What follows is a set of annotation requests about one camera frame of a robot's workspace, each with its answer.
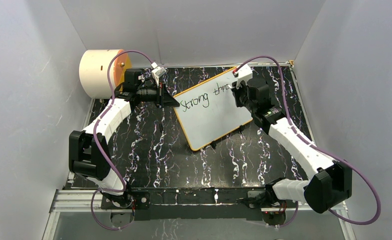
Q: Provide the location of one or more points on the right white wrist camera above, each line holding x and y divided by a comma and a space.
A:
242, 75

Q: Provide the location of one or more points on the cream cylindrical drum orange face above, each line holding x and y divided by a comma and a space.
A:
93, 71

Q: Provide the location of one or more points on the aluminium front frame rail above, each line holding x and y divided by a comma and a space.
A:
190, 203

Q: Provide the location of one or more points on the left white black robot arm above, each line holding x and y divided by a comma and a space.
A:
89, 155

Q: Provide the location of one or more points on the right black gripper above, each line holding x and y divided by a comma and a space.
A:
236, 92

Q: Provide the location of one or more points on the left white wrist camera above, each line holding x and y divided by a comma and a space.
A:
157, 70

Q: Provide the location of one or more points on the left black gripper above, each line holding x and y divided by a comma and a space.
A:
163, 99

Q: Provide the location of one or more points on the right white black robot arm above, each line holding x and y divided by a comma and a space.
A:
329, 181

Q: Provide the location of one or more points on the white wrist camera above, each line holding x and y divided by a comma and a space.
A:
242, 75
157, 70

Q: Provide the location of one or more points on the yellow framed whiteboard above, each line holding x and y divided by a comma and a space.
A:
207, 111

